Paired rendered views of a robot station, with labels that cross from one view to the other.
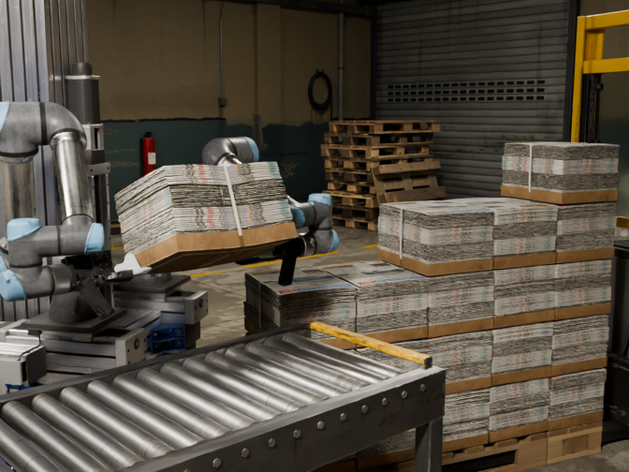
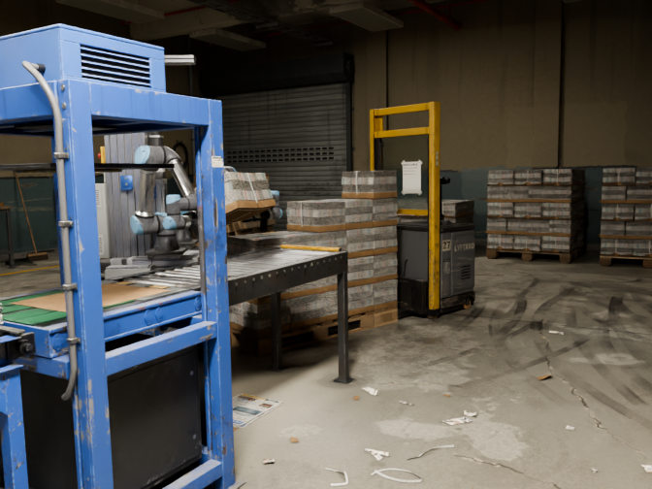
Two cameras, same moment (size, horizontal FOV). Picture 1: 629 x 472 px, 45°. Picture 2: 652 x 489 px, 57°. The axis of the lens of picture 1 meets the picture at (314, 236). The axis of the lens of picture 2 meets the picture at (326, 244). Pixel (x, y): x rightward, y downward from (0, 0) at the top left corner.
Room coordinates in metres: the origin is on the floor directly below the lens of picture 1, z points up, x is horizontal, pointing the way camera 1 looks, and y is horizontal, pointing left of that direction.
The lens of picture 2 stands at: (-1.65, 0.90, 1.26)
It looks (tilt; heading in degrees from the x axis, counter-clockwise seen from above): 7 degrees down; 342
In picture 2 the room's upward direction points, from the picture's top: 1 degrees counter-clockwise
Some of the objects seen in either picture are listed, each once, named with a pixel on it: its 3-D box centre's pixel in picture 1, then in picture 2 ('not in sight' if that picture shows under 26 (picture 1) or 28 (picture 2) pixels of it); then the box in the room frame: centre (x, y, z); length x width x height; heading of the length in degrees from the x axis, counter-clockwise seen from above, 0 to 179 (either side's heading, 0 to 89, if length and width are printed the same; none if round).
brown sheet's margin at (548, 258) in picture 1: (495, 252); (343, 224); (3.01, -0.73, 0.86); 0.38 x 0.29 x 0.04; 23
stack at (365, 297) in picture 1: (401, 372); (304, 284); (2.84, -0.34, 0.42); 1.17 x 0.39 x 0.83; 114
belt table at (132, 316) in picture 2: not in sight; (79, 310); (0.86, 1.12, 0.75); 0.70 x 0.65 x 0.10; 132
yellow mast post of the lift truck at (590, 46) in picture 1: (580, 206); (376, 205); (3.61, -1.27, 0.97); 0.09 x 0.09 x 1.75; 24
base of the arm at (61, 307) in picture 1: (75, 299); (166, 242); (2.20, 0.71, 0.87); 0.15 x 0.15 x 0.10
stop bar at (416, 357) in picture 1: (367, 341); (309, 247); (1.97, -0.14, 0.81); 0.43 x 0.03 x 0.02; 42
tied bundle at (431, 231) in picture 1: (432, 235); (315, 215); (2.90, -0.46, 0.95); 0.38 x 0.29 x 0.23; 24
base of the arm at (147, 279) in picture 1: (149, 266); (179, 234); (2.68, 0.60, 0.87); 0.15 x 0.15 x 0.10
